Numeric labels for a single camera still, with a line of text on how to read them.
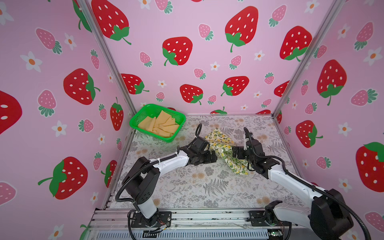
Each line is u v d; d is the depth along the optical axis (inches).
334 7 27.2
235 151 30.8
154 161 19.5
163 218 29.2
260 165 24.4
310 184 18.1
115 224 28.9
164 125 42.6
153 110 45.2
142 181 17.9
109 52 33.1
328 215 15.8
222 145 35.4
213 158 31.5
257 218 28.8
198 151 27.2
